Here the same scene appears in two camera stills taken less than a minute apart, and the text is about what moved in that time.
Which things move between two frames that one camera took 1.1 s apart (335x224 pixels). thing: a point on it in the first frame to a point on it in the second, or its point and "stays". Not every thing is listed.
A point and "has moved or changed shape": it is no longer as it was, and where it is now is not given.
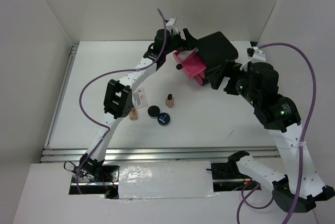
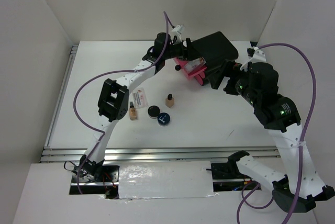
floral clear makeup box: (183, 55) has moved or changed shape
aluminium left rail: (61, 96) stays
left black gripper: (190, 43) to (188, 53)
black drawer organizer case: (215, 50) stays
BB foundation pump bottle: (133, 114) stays
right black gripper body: (236, 75) stays
